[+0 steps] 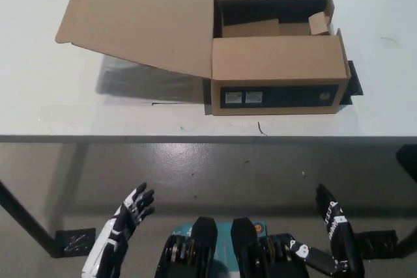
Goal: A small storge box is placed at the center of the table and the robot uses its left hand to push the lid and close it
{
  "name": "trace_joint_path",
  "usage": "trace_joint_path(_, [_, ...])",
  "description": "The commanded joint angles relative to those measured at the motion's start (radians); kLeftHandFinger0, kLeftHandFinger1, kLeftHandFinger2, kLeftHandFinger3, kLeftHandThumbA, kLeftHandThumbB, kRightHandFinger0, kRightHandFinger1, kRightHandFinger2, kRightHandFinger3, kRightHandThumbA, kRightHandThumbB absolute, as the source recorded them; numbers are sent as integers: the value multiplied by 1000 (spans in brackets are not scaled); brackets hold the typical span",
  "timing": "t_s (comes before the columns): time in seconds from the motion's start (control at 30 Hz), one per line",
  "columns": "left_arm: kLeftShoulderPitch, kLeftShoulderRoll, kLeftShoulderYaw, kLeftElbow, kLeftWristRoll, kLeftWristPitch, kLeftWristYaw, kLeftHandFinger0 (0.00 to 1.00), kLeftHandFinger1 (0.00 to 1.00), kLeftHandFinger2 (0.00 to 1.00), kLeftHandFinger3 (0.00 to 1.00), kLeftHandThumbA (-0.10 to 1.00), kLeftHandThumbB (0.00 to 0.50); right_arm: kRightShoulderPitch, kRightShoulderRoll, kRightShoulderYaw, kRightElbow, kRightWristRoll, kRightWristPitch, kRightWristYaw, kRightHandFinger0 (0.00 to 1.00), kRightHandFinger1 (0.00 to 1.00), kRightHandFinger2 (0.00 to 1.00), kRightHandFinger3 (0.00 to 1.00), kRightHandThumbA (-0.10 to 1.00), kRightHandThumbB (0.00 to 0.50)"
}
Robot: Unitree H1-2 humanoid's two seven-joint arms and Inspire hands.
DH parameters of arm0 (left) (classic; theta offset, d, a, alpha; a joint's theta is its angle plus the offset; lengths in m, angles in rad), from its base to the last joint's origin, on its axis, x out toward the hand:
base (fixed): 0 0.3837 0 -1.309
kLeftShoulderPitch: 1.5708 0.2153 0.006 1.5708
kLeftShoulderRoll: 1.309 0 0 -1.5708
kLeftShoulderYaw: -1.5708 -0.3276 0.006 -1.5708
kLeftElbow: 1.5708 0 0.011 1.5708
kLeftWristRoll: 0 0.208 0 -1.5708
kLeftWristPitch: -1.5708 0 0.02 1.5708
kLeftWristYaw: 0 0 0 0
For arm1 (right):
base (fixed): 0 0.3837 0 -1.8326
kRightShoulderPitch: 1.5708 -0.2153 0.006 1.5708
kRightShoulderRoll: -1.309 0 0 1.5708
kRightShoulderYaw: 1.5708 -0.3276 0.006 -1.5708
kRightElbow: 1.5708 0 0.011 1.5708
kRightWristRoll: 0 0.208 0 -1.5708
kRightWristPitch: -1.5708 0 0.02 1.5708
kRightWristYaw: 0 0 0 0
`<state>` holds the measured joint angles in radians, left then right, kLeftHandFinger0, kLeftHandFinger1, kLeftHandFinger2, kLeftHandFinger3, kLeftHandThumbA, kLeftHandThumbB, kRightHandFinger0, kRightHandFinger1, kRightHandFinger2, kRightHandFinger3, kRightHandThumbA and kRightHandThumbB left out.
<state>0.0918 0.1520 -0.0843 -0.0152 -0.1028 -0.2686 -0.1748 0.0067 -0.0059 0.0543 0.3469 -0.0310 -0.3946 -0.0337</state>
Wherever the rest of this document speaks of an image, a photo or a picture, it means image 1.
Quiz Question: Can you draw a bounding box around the black floor tape patch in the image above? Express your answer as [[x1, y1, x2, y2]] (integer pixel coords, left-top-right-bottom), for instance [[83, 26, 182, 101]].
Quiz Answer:
[[353, 229, 400, 260], [55, 227, 97, 258]]

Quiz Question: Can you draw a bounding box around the brown cardboard storage box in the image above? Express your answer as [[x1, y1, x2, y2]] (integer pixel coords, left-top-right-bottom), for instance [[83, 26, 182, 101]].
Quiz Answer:
[[54, 0, 352, 117]]

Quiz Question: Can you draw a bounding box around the black table leg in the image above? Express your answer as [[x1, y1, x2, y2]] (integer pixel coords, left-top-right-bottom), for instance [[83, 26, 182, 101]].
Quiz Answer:
[[0, 178, 65, 258], [395, 145, 417, 257]]

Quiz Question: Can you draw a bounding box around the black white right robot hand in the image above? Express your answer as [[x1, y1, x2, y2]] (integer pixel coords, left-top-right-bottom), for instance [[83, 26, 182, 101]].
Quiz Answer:
[[288, 183, 366, 278]]

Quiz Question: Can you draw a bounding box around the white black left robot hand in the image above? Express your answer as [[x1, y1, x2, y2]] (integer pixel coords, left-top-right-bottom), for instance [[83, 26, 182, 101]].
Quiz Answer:
[[109, 182, 156, 243]]

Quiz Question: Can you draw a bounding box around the black teal robot torso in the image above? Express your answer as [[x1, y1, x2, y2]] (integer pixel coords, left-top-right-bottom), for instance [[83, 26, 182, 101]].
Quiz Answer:
[[154, 215, 310, 278]]

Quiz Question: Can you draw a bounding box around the small folded cardboard piece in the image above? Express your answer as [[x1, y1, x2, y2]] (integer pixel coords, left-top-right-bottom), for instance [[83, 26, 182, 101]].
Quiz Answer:
[[307, 12, 332, 36]]

